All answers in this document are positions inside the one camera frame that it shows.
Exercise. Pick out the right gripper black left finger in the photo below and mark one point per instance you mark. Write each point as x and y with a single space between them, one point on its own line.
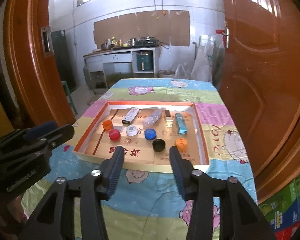
110 171

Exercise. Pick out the white black rectangular lighter box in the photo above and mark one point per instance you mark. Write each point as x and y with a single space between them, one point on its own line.
130 116

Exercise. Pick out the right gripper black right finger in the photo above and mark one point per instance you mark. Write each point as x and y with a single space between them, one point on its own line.
186 177

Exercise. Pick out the gold lipstick case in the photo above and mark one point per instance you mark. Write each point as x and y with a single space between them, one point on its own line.
167 113

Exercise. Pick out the green blue cardboard box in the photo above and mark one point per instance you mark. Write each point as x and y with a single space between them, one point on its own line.
282 210

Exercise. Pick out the white bottle cap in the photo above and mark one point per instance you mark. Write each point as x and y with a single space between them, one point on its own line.
131 131

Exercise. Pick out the white plastic bag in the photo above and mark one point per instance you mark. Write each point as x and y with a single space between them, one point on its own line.
202 69

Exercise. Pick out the blue bottle cap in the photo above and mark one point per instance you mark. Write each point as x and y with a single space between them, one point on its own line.
150 134

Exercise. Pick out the black bottle cap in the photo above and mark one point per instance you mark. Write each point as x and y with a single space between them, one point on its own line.
158 145

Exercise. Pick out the shallow orange cardboard box tray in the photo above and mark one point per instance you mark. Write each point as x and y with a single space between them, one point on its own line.
95 146

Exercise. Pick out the black gas stove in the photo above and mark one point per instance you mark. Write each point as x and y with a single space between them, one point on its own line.
146 42

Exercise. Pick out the dark green air fryer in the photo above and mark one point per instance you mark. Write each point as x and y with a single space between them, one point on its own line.
144 61

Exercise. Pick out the green stool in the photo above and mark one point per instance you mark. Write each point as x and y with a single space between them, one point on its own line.
68 96

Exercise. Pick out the clear plastic bottle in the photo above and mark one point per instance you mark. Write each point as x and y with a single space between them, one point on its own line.
152 119

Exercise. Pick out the orange open bottle cap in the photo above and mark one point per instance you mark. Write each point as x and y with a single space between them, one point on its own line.
107 125

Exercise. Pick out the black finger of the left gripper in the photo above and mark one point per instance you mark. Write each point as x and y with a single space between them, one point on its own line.
60 136
41 130

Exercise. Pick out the brown wooden door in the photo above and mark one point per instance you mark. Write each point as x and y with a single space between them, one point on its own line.
261 74

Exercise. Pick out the orange bottle cap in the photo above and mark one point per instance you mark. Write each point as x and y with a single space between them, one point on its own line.
107 125
181 144

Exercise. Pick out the white kitchen counter cabinet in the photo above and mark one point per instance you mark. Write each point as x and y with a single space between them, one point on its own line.
104 68

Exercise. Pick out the red bottle cap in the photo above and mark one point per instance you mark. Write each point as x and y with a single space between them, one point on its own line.
114 134

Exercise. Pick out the light blue lighter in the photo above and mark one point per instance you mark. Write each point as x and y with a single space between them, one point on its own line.
182 129

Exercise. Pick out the colourful cartoon quilt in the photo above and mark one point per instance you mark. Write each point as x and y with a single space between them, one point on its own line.
147 205

